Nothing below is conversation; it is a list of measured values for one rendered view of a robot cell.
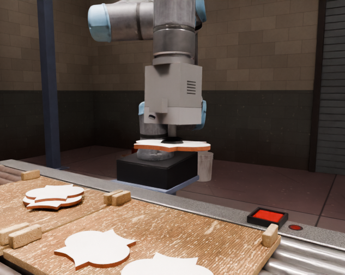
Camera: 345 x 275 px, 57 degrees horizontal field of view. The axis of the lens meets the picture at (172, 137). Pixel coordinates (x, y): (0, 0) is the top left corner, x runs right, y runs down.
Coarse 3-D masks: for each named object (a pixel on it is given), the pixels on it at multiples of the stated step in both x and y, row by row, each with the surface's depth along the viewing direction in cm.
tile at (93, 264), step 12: (72, 240) 61; (84, 240) 61; (96, 240) 61; (108, 240) 61; (120, 240) 61; (132, 240) 61; (60, 252) 56; (72, 252) 56; (84, 252) 56; (96, 252) 56; (108, 252) 56; (120, 252) 56; (84, 264) 53; (96, 264) 53; (108, 264) 53; (120, 264) 54
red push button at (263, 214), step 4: (260, 212) 79; (264, 212) 79; (268, 212) 79; (272, 212) 79; (256, 216) 76; (260, 216) 76; (264, 216) 76; (268, 216) 76; (272, 216) 76; (276, 216) 76; (280, 216) 76; (272, 220) 74; (276, 220) 74
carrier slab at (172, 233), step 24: (96, 216) 75; (120, 216) 75; (144, 216) 75; (168, 216) 75; (192, 216) 75; (48, 240) 63; (144, 240) 63; (168, 240) 63; (192, 240) 63; (216, 240) 63; (240, 240) 63; (24, 264) 55; (48, 264) 54; (72, 264) 54; (216, 264) 54; (240, 264) 54; (264, 264) 56
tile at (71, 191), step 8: (72, 184) 91; (32, 192) 84; (40, 192) 84; (48, 192) 84; (56, 192) 84; (64, 192) 84; (72, 192) 84; (80, 192) 84; (40, 200) 79; (48, 200) 80; (56, 200) 80; (64, 200) 80
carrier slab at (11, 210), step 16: (0, 192) 93; (16, 192) 93; (96, 192) 93; (0, 208) 80; (16, 208) 80; (48, 208) 80; (64, 208) 80; (80, 208) 80; (96, 208) 80; (0, 224) 70; (16, 224) 70; (32, 224) 70; (48, 224) 70; (64, 224) 71
